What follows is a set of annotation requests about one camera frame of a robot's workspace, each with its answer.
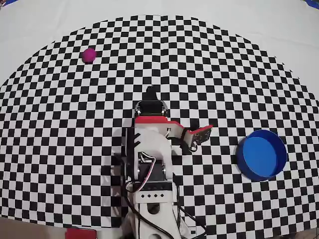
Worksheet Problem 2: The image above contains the white checkerboard print mat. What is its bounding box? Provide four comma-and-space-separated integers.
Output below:
0, 0, 319, 236

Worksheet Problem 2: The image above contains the blue round box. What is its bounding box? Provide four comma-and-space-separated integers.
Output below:
235, 128, 288, 182

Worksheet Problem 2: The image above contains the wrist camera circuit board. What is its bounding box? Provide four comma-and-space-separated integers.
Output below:
191, 124, 214, 152

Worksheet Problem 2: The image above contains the pink faceted ball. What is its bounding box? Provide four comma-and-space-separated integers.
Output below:
82, 47, 97, 63

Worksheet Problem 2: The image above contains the black cable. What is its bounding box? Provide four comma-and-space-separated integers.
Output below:
171, 174, 207, 237

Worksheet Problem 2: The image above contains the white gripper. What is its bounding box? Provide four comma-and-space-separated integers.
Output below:
134, 85, 195, 140

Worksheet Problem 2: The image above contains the red flat box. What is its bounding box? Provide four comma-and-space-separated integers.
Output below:
65, 228, 97, 239

